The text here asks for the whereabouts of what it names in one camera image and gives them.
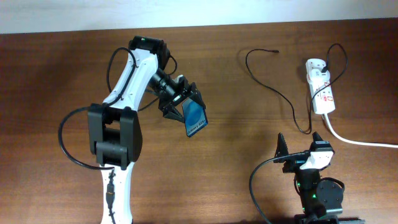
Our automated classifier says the blue Galaxy smartphone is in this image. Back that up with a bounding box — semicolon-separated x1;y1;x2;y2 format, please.
182;98;208;138

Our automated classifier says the white power strip cord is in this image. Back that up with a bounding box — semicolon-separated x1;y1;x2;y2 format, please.
322;113;398;149

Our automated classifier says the black charging cable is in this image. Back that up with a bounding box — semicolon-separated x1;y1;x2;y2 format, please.
244;43;348;135

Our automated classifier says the white USB charger adapter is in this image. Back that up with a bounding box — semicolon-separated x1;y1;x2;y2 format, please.
307;68;330;84

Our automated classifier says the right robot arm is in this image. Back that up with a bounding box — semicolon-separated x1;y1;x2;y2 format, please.
275;133;345;223

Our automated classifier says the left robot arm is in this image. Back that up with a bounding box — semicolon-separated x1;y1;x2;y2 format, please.
88;36;208;223

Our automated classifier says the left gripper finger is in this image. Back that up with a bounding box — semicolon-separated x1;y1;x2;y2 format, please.
162;105;185;123
189;82;206;109

